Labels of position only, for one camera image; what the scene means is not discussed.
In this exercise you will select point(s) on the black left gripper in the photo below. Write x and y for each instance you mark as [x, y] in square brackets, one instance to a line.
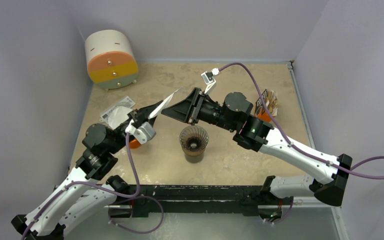
[142, 114]

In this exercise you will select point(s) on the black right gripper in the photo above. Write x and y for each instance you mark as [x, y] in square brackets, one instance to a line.
[197, 106]

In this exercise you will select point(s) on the clear plastic filter packet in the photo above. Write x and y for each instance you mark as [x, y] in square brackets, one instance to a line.
[124, 102]

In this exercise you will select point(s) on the orange glass carafe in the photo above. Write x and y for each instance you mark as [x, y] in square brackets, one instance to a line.
[134, 144]

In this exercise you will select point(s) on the grey glass carafe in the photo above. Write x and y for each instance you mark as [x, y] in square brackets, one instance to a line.
[194, 159]

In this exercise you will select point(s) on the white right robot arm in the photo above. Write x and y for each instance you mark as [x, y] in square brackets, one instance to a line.
[326, 175]

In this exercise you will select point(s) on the orange coffee filter box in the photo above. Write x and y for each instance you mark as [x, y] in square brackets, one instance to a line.
[270, 102]

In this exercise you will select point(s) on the white round drawer cabinet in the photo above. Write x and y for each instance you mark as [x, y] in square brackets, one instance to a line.
[110, 60]

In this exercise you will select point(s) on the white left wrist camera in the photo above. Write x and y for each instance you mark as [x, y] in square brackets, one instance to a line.
[144, 133]

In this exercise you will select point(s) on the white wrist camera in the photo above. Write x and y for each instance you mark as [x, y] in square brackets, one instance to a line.
[210, 80]
[144, 133]

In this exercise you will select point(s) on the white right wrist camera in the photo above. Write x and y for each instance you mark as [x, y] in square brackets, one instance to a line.
[210, 80]

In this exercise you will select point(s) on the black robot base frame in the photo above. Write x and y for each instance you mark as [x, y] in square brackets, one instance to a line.
[247, 200]

